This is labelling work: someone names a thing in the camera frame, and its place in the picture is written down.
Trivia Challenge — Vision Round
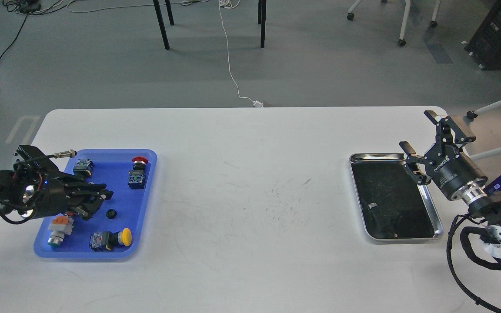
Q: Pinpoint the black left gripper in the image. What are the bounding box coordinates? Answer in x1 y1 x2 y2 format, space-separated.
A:
29 176 114 220

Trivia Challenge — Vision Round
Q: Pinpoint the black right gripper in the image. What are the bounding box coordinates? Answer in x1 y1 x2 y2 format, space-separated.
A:
398 110 488 201

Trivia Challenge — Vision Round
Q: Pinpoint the small black gear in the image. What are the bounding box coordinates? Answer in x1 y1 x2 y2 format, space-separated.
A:
105 209 117 219

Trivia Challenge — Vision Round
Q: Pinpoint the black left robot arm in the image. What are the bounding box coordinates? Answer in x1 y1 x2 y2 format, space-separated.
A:
0 145 113 225

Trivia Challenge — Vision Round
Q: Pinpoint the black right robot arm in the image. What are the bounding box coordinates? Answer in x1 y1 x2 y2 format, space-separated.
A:
399 110 501 313

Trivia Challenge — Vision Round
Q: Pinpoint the blue plastic tray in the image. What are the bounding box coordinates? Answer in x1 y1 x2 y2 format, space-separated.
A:
33 149 158 261

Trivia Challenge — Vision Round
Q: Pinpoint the silver metal tray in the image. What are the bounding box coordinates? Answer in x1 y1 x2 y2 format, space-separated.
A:
349 153 444 243

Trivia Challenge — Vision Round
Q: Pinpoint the white office chair base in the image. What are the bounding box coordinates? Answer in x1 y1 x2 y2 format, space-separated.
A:
347 0 442 47

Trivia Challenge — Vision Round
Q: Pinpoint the black table leg left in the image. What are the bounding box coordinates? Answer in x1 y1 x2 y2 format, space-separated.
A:
152 0 174 51

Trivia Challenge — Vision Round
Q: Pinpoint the black table leg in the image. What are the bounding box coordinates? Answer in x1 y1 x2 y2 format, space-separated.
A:
152 0 174 51
257 0 267 48

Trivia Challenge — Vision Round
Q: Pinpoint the black table leg right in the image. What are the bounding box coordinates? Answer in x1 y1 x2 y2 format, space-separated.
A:
257 0 267 48

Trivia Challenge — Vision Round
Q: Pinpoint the small black yellow switch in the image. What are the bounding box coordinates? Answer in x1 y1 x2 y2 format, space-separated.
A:
72 158 94 178

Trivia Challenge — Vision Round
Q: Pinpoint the orange grey button switch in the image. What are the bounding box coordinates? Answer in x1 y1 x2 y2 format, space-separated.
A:
47 215 74 247

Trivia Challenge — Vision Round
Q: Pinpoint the yellow push button switch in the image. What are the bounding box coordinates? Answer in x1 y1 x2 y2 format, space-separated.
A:
89 228 133 251

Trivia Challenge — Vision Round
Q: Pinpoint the red push button switch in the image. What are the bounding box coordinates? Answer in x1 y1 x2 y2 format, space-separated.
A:
128 156 148 190

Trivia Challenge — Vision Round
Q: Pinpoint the white power cable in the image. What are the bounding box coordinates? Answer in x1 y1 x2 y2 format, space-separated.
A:
181 0 264 108

